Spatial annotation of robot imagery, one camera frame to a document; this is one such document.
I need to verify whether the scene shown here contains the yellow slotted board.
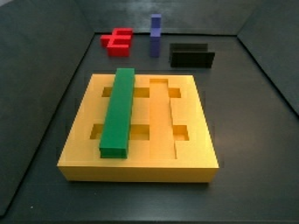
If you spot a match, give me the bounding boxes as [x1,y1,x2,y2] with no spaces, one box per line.
[58,74,219,183]

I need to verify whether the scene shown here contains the green long block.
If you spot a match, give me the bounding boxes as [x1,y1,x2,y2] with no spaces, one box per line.
[99,68,135,158]

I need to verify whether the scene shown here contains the red branched block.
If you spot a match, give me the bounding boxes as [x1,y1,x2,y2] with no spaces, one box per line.
[100,28,134,57]

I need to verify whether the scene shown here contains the purple long block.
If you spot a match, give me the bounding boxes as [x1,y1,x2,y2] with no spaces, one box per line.
[150,14,162,58]

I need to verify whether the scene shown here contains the black bracket holder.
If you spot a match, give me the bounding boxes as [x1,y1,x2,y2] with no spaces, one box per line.
[170,43,215,68]

